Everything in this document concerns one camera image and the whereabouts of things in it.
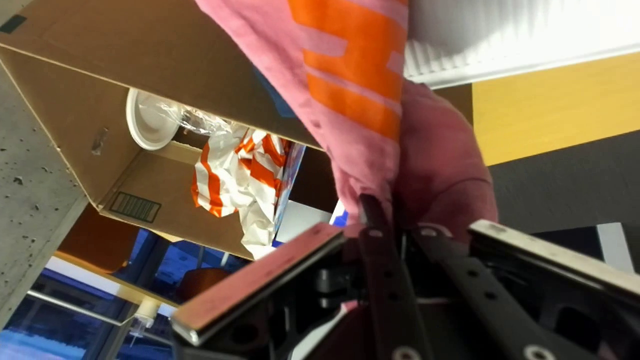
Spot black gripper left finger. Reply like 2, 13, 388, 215
358, 195, 432, 360

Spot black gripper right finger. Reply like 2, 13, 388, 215
409, 226, 597, 360

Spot pink cloth with orange print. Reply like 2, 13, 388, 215
195, 0, 498, 239

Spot white plastic basket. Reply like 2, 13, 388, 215
405, 0, 640, 88

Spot orange white striped wrapper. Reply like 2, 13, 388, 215
192, 131, 291, 261

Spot long wooden counter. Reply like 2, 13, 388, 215
47, 256, 178, 317

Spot brown cardboard box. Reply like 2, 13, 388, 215
0, 0, 313, 258

